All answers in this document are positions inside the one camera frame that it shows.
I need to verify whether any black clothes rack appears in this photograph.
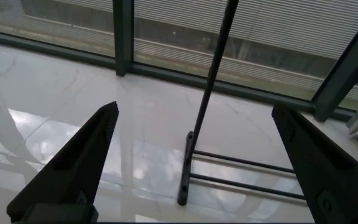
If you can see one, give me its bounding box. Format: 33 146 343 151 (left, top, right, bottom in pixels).
177 0 358 207

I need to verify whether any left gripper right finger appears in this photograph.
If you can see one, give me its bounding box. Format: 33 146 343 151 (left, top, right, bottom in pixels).
271 104 358 224

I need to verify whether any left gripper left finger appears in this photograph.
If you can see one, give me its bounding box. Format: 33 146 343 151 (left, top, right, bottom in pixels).
6 101 119 224

